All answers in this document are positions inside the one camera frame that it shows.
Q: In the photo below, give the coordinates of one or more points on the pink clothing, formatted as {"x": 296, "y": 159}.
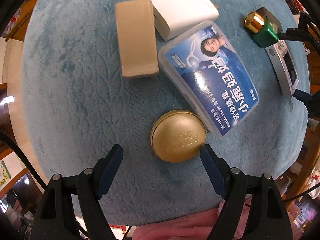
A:
{"x": 180, "y": 226}

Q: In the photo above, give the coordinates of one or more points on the green bottle with gold cap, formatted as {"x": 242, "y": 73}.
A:
{"x": 265, "y": 31}

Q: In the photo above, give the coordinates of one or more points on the red printed box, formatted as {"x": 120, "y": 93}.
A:
{"x": 15, "y": 20}

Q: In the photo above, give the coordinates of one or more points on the gold round tin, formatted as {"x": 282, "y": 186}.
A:
{"x": 177, "y": 137}

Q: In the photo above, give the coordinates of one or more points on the small wooden cabinet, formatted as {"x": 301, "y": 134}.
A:
{"x": 30, "y": 7}

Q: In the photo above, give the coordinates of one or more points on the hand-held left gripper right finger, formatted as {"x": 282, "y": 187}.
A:
{"x": 213, "y": 170}

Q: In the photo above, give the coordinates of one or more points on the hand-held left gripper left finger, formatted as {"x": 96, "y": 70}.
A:
{"x": 111, "y": 170}

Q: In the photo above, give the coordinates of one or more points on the blue dental floss box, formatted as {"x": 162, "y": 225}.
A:
{"x": 212, "y": 80}

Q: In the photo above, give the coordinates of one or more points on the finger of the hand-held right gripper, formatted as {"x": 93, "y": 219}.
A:
{"x": 303, "y": 96}
{"x": 303, "y": 30}

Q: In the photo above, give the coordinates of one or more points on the blue quilted blanket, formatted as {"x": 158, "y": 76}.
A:
{"x": 75, "y": 92}

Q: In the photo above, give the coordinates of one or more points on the white charger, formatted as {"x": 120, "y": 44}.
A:
{"x": 180, "y": 7}

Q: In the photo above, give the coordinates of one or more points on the tan rectangular box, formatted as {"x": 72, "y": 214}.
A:
{"x": 136, "y": 37}

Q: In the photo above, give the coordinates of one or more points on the white handheld screen device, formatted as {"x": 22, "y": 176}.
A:
{"x": 285, "y": 65}

